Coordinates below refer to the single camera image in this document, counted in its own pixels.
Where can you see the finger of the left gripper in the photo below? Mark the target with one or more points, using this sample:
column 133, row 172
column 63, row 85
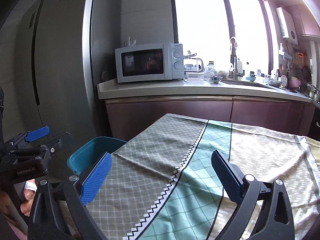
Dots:
column 50, row 147
column 37, row 134

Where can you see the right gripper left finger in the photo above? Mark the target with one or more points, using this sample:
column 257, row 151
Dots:
column 95, row 178

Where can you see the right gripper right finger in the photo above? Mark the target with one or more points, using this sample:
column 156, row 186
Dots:
column 231, row 177

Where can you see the teal plastic trash bin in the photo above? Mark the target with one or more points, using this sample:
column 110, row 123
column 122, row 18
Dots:
column 91, row 152

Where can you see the dark purple kitchen cabinets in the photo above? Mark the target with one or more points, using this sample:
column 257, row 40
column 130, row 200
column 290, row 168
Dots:
column 130, row 116

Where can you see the kitchen faucet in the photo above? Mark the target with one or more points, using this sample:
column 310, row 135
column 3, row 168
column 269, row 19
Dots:
column 234, row 59

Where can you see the left hand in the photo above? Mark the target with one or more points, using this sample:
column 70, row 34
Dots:
column 29, row 191

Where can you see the patterned tablecloth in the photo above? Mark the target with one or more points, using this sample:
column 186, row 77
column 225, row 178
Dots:
column 162, row 184

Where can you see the silver refrigerator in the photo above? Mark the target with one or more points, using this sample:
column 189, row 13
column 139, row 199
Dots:
column 53, row 55

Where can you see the small patterned bowl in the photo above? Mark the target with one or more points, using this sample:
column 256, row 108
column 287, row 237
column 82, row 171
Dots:
column 215, row 79

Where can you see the pink bowl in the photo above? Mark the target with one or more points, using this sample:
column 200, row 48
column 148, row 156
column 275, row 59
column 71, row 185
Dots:
column 294, row 83

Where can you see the glass electric kettle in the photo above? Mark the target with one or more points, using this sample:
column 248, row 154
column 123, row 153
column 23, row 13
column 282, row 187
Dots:
column 192, row 63

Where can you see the black frying pan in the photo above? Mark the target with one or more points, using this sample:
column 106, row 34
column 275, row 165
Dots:
column 306, row 72

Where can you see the white microwave oven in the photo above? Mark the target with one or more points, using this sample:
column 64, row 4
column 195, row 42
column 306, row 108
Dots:
column 149, row 62

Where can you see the white water heater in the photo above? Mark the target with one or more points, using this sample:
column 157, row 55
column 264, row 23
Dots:
column 287, row 25

